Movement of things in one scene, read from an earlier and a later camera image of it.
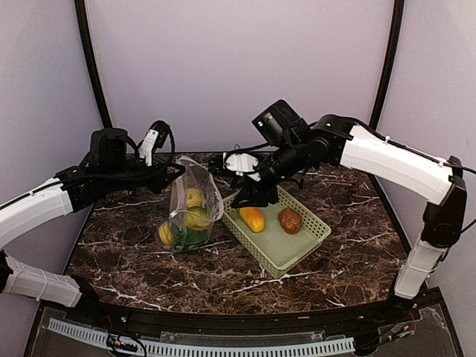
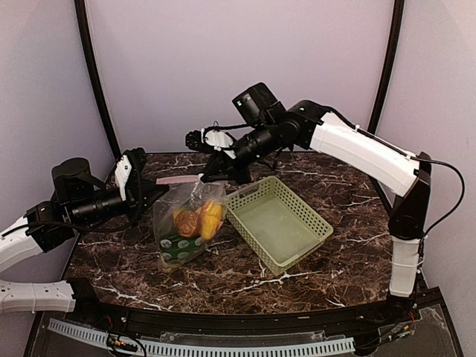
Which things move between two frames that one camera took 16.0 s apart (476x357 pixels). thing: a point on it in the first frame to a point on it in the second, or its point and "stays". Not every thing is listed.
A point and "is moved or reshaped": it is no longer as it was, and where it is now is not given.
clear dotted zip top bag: (196, 204) is moved or reshaped
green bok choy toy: (184, 238) to (175, 248)
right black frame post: (390, 60) stays
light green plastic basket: (280, 234) stays
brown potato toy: (290, 220) to (188, 223)
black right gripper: (259, 195) to (219, 161)
